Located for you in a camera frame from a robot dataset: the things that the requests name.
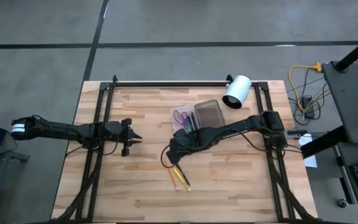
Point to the black aluminium table frame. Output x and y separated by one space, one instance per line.
166 84

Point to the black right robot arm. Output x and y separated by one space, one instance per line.
235 130

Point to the grey caster wheel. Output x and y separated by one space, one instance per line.
342 203

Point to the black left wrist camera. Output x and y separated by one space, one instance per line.
113 128

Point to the black pen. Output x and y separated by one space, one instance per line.
194 119
183 175

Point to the clear plastic pencil case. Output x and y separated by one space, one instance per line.
210 113

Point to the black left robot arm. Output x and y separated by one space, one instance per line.
57 127

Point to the black desk leg beam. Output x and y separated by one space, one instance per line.
322 141

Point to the black slanted pole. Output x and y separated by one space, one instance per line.
356 51

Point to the light green pen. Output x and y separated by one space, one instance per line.
189 124

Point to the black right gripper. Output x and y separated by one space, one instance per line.
182 144

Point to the yellow highlighter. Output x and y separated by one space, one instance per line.
183 183

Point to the dark grey keyboard desk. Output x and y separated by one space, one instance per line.
345 152

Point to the white paper sheet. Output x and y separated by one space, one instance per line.
310 155

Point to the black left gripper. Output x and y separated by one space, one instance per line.
124 133

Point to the black power adapter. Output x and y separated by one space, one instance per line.
307 104

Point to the grey desk top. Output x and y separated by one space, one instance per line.
346 99

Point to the orange pencil with eraser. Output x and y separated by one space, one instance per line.
173 180

